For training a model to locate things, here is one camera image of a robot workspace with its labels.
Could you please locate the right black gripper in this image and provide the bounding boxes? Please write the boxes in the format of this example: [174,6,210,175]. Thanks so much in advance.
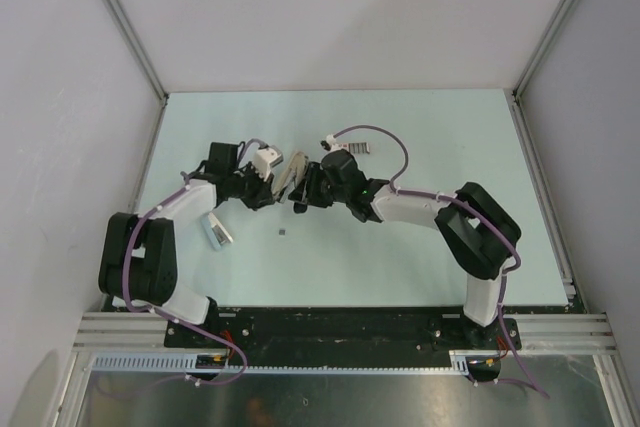
[290,161,350,208]

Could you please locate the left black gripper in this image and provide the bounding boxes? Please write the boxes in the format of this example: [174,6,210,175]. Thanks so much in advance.
[227,161,275,211]

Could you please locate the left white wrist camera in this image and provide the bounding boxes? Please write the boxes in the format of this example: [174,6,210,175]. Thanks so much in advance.
[251,146,283,181]

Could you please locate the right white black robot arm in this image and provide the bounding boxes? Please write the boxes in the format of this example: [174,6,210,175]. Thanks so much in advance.
[273,150,522,348]

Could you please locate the black silver stapler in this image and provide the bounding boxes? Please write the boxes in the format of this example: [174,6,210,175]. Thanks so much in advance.
[272,151,309,203]

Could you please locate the white slotted cable duct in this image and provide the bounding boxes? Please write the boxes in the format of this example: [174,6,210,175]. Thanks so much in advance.
[87,349,501,375]

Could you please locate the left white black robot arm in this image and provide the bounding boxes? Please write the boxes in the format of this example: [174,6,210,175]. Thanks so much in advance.
[98,139,282,347]

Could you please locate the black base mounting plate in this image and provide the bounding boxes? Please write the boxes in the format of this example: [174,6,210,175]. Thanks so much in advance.
[164,304,521,369]

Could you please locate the red staple box with tray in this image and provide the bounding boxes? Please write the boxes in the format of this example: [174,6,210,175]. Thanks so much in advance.
[347,142,371,155]

